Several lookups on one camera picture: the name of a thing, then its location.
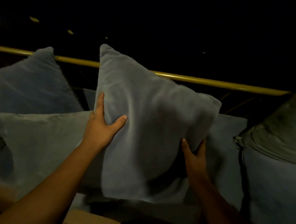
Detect person's right hand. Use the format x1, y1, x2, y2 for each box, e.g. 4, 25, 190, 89
179, 136, 210, 182

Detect person's left hand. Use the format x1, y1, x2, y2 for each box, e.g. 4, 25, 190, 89
81, 91, 129, 153

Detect grey square cushion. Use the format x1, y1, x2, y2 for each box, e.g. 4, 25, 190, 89
87, 43, 225, 207

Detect person's right forearm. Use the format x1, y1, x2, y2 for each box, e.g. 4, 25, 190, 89
185, 174, 272, 224

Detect person's left forearm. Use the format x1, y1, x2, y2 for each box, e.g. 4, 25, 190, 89
0, 134, 106, 224

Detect blue sofa back cushion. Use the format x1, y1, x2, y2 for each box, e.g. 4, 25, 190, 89
75, 88, 251, 211

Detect yellow metal railing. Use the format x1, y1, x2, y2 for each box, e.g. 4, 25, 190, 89
0, 45, 293, 97

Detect grey flat cushion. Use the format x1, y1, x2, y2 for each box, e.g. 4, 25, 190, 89
0, 104, 108, 206

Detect grey-blue cushion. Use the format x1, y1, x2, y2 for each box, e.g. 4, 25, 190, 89
0, 43, 88, 147

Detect olive green cushion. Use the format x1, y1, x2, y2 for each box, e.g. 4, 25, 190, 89
233, 79, 296, 166

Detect blue sofa seat cushion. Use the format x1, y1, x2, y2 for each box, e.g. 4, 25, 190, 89
235, 145, 296, 224

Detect tan wooden sofa edge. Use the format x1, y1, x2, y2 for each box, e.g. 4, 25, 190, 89
62, 208, 122, 224

